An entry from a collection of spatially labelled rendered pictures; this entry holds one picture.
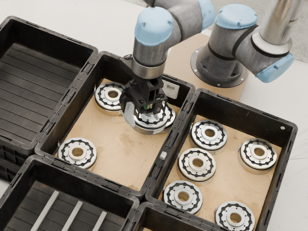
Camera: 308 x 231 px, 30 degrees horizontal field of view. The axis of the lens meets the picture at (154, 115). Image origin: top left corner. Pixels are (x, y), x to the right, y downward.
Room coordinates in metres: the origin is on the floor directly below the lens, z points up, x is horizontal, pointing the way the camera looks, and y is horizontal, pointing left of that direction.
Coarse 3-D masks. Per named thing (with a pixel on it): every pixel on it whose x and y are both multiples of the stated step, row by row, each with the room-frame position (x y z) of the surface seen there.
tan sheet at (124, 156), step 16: (96, 112) 0.99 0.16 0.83; (176, 112) 1.05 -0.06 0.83; (80, 128) 0.93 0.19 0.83; (96, 128) 0.94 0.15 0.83; (112, 128) 0.95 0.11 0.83; (128, 128) 0.96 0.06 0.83; (96, 144) 0.89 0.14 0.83; (112, 144) 0.90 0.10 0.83; (128, 144) 0.91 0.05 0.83; (144, 144) 0.92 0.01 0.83; (160, 144) 0.93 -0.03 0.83; (112, 160) 0.84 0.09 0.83; (128, 160) 0.85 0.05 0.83; (144, 160) 0.86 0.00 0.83; (112, 176) 0.79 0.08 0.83; (128, 176) 0.80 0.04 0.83; (144, 176) 0.81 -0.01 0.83
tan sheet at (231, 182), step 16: (272, 144) 1.00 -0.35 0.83; (176, 160) 0.88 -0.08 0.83; (224, 160) 0.91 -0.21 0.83; (176, 176) 0.83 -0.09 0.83; (224, 176) 0.86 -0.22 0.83; (240, 176) 0.87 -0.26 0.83; (256, 176) 0.88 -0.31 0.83; (272, 176) 0.89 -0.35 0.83; (160, 192) 0.77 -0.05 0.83; (208, 192) 0.80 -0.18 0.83; (224, 192) 0.81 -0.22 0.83; (240, 192) 0.82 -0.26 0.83; (256, 192) 0.83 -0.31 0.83; (208, 208) 0.75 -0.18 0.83; (256, 208) 0.78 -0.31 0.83; (256, 224) 0.73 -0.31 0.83
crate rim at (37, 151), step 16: (96, 64) 1.09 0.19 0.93; (80, 80) 1.02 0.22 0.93; (176, 80) 1.08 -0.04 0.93; (64, 112) 0.90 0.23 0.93; (48, 128) 0.84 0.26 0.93; (176, 128) 0.92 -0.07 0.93; (64, 160) 0.75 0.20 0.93; (160, 160) 0.81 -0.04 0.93; (96, 176) 0.73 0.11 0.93; (128, 192) 0.70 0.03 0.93; (144, 192) 0.71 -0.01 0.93
